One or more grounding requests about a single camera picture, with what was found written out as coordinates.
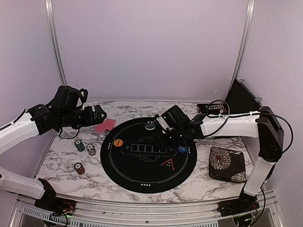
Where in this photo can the round black poker mat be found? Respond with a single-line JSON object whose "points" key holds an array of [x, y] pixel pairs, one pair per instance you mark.
{"points": [[135, 165]]}

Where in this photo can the floral patterned pouch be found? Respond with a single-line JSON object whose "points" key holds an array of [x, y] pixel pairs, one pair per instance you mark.
{"points": [[227, 165]]}

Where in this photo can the blue small blind button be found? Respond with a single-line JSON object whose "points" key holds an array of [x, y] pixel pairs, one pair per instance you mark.
{"points": [[182, 149]]}

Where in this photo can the red poker chip stack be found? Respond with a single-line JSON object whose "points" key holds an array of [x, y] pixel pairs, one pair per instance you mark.
{"points": [[79, 168]]}

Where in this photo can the green poker chip stack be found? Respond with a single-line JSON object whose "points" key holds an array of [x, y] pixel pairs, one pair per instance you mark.
{"points": [[79, 145]]}

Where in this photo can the grey poker chip stack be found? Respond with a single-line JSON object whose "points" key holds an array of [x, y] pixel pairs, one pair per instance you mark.
{"points": [[91, 149]]}

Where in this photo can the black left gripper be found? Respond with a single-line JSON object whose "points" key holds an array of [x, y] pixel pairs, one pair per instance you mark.
{"points": [[90, 120]]}

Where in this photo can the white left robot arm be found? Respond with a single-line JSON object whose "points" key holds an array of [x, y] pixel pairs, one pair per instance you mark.
{"points": [[32, 122]]}

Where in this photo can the red playing card deck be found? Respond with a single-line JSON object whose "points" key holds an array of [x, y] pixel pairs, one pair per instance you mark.
{"points": [[107, 125]]}

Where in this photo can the orange big blind button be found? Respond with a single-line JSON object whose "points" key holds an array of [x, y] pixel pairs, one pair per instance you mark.
{"points": [[118, 143]]}

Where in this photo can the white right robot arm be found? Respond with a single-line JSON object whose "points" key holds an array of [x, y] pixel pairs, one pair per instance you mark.
{"points": [[262, 125]]}

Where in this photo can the red triangle all-in marker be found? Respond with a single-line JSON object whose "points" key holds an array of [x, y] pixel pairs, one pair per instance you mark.
{"points": [[168, 164]]}

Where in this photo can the black poker chip case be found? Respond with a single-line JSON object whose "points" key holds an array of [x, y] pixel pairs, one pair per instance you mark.
{"points": [[239, 100]]}

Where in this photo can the black dealer button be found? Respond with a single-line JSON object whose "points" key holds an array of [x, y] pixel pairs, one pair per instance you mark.
{"points": [[150, 126]]}

